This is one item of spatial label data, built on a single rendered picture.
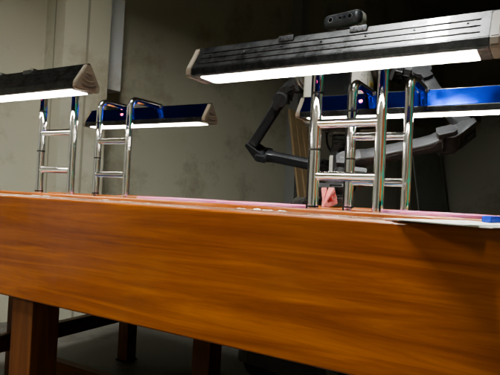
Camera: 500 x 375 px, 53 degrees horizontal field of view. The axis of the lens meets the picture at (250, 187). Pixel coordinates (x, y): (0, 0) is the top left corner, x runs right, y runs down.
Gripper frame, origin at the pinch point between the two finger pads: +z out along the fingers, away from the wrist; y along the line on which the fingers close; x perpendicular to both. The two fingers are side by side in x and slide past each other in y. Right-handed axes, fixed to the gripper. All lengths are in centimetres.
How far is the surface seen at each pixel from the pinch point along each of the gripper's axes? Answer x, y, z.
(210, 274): -60, 27, 85
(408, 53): -69, 45, 39
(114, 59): -21, -178, -108
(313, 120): -51, 20, 30
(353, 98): -43.4, 20.0, 5.0
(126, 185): -23, -61, 22
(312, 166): -43, 20, 36
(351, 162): -30.0, 20.5, 15.9
